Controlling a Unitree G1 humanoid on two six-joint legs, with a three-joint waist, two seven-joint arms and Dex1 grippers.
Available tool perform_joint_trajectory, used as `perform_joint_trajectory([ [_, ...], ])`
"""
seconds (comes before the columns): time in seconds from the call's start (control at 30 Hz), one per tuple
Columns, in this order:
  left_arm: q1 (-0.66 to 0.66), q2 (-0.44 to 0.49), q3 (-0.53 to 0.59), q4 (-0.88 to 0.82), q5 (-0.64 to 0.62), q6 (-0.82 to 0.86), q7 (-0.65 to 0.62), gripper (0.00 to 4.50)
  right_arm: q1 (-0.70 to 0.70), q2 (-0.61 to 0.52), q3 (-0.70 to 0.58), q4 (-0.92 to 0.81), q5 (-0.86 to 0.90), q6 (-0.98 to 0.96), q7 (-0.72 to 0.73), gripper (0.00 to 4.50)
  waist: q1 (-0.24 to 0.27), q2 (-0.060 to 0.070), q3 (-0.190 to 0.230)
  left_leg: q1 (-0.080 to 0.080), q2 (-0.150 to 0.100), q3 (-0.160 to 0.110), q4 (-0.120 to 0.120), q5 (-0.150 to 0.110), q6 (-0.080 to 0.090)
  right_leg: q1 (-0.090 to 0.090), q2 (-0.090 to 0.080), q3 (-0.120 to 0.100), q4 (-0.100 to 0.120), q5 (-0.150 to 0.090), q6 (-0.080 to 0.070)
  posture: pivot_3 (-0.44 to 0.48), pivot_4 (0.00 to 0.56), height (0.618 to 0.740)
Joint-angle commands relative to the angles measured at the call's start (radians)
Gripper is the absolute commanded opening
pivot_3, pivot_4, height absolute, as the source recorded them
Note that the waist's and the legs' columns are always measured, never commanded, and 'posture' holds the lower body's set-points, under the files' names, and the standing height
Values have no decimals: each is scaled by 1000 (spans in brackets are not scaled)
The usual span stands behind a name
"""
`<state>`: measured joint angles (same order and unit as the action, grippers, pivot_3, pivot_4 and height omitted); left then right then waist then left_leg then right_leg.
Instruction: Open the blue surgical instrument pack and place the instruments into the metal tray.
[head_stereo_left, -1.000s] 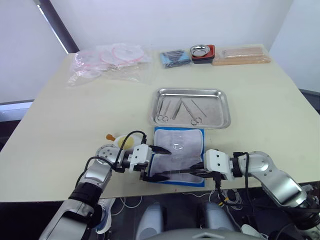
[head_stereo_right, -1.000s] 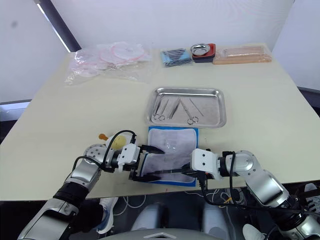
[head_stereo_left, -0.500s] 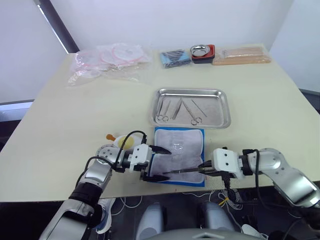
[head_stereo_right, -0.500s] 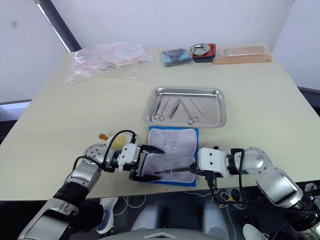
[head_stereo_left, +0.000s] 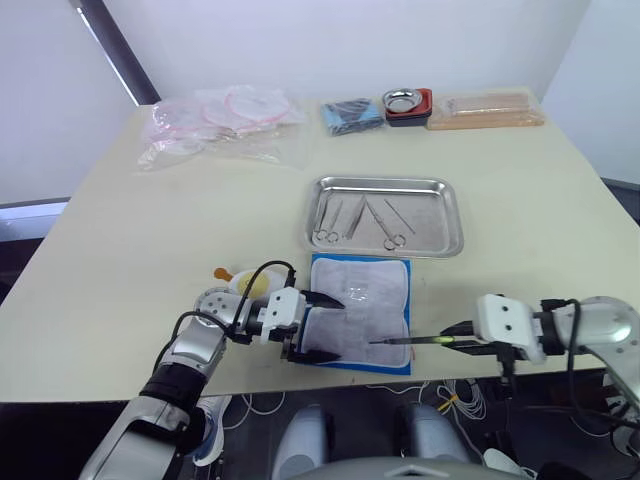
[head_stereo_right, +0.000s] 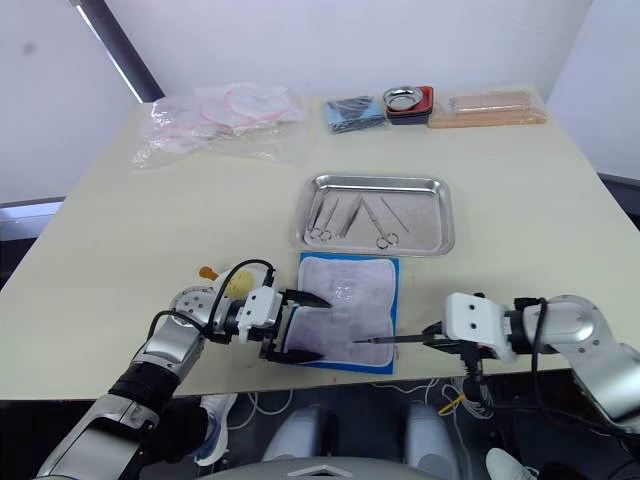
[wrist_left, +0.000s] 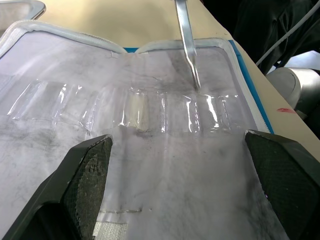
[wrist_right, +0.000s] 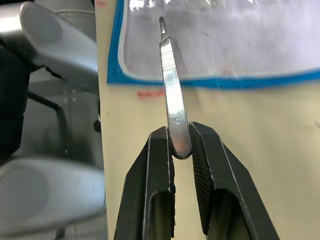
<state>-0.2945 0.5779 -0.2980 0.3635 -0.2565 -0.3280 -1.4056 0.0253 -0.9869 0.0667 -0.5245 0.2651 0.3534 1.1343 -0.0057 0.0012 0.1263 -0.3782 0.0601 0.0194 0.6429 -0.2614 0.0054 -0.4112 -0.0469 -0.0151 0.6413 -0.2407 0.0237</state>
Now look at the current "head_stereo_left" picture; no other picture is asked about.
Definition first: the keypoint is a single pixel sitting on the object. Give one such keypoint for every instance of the small clear packet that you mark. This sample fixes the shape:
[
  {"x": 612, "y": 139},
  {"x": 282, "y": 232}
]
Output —
[{"x": 360, "y": 292}]

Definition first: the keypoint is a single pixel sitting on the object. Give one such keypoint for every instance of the folded blue instrument packs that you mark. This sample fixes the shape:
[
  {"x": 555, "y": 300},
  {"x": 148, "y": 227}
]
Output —
[{"x": 352, "y": 116}]

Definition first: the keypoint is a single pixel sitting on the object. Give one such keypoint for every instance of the small orange piece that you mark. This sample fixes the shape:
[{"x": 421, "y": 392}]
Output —
[{"x": 221, "y": 273}]

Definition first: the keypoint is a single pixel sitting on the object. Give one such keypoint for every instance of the white and blue sneaker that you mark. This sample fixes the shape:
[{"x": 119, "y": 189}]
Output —
[{"x": 212, "y": 430}]

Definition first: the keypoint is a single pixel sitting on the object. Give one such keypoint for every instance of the rectangular metal tray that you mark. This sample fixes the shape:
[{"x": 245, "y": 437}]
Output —
[{"x": 430, "y": 220}]

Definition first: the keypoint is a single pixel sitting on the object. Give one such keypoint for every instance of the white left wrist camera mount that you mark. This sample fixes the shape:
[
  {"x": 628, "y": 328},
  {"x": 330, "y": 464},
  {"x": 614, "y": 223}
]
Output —
[{"x": 282, "y": 312}]

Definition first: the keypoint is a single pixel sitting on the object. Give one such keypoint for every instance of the grey ribbed tweezers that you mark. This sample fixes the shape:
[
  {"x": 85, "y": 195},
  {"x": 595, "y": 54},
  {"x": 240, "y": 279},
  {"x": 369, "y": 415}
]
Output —
[{"x": 356, "y": 217}]

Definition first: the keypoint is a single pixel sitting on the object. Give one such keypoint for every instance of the grey rounded robot leg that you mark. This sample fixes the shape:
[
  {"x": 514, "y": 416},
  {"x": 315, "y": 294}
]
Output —
[
  {"x": 430, "y": 435},
  {"x": 302, "y": 440}
]

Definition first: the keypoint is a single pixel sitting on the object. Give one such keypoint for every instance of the blue surgical instrument pack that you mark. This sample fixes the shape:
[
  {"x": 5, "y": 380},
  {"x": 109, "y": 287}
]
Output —
[{"x": 365, "y": 320}]

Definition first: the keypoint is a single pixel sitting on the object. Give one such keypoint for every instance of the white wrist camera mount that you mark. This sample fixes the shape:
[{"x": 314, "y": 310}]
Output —
[
  {"x": 282, "y": 312},
  {"x": 505, "y": 320}
]

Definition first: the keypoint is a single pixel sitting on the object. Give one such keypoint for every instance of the thin silver straight instrument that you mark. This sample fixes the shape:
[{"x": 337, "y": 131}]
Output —
[{"x": 400, "y": 216}]

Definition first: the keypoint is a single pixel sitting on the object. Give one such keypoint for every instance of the dark diagonal window bar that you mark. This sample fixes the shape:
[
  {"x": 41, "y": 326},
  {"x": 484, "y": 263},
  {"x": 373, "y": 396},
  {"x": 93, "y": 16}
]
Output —
[{"x": 120, "y": 50}]

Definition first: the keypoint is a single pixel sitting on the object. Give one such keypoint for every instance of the yellow round object white rim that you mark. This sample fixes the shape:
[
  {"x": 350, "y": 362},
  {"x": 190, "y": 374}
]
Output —
[{"x": 252, "y": 282}]

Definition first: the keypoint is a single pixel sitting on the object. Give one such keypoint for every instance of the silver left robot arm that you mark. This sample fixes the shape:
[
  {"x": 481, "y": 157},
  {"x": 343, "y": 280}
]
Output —
[{"x": 190, "y": 350}]

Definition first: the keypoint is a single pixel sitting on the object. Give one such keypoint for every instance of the clear bag with pink zip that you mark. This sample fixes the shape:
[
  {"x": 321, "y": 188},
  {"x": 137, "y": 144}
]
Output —
[
  {"x": 177, "y": 122},
  {"x": 250, "y": 107}
]

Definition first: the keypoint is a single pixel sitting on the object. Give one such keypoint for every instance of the flat clear plastic bag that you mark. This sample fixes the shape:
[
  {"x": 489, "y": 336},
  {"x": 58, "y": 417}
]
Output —
[{"x": 225, "y": 152}]

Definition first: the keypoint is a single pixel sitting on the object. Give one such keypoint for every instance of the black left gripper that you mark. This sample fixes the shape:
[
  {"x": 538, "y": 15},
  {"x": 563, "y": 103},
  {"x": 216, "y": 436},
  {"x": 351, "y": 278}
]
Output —
[{"x": 291, "y": 346}]

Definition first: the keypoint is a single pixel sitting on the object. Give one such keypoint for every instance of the white shoe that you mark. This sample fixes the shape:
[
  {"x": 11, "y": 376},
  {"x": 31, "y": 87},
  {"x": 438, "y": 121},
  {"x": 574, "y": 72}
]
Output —
[{"x": 505, "y": 460}]

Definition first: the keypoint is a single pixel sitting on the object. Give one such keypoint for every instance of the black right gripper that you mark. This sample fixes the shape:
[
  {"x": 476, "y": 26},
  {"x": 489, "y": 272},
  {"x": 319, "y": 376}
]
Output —
[{"x": 475, "y": 334}]

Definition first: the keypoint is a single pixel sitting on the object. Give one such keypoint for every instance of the round metal bowl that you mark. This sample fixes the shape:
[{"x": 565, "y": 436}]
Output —
[{"x": 401, "y": 100}]

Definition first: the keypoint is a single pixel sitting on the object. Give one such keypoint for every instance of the red and black plastic tray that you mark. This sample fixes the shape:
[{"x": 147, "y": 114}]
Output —
[{"x": 417, "y": 112}]

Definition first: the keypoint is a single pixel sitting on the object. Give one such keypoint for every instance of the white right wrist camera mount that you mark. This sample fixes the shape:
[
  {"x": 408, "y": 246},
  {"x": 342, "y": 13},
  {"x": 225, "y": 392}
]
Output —
[{"x": 505, "y": 320}]

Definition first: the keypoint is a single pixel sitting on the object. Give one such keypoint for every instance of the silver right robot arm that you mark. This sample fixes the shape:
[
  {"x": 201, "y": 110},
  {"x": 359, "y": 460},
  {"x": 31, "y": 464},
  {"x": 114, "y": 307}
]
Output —
[{"x": 600, "y": 325}]

